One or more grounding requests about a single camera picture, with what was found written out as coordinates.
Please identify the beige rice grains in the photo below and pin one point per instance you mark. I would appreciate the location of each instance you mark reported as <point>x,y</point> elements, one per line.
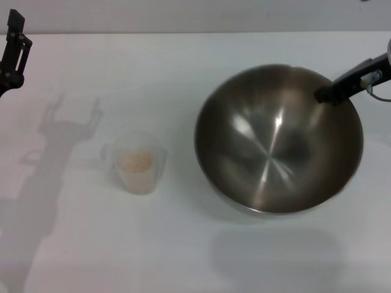
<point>136,161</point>

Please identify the stainless steel mixing bowl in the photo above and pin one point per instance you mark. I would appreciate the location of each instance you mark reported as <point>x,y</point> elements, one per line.
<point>268,146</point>

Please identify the clear plastic measuring cup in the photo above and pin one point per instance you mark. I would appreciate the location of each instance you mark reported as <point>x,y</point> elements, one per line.
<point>140,143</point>

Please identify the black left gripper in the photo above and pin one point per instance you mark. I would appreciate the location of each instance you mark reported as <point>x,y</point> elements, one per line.
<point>12,82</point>

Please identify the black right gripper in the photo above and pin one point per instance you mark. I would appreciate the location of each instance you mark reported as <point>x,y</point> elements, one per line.
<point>351,81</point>

